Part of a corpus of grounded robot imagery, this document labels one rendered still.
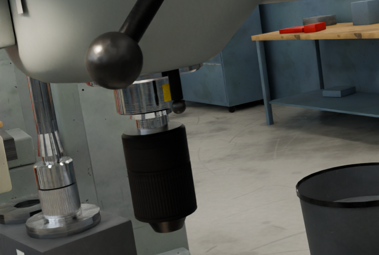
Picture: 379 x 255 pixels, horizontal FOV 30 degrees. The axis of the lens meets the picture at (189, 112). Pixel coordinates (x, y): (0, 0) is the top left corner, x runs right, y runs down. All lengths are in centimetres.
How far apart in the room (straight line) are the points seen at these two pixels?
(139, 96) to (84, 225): 37
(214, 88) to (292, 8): 127
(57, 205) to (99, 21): 46
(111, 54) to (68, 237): 50
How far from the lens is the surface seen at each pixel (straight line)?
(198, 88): 837
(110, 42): 36
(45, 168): 84
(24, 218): 93
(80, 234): 84
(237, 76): 786
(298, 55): 771
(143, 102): 49
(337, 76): 723
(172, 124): 52
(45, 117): 84
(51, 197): 85
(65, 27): 42
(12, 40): 46
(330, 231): 243
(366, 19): 628
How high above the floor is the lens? 136
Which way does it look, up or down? 9 degrees down
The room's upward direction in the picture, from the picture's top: 9 degrees counter-clockwise
